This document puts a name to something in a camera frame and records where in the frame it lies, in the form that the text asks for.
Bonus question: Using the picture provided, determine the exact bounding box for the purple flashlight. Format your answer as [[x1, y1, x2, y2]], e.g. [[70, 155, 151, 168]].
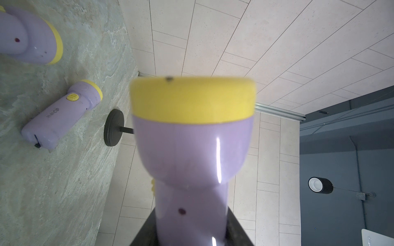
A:
[[130, 77, 256, 246], [1, 6, 64, 65], [21, 80, 103, 150]]

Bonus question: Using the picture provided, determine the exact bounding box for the black ceiling spotlight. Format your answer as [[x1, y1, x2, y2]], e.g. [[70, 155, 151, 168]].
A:
[[308, 177, 333, 194]]

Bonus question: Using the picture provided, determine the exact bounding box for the white panel corner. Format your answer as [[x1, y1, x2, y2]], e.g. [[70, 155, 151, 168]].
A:
[[361, 229, 394, 246]]

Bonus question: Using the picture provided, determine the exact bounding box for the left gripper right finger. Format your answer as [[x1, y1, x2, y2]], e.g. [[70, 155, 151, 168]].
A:
[[226, 208, 254, 246]]

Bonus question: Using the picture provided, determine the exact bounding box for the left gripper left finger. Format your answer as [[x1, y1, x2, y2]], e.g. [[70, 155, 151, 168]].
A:
[[130, 209, 158, 246]]

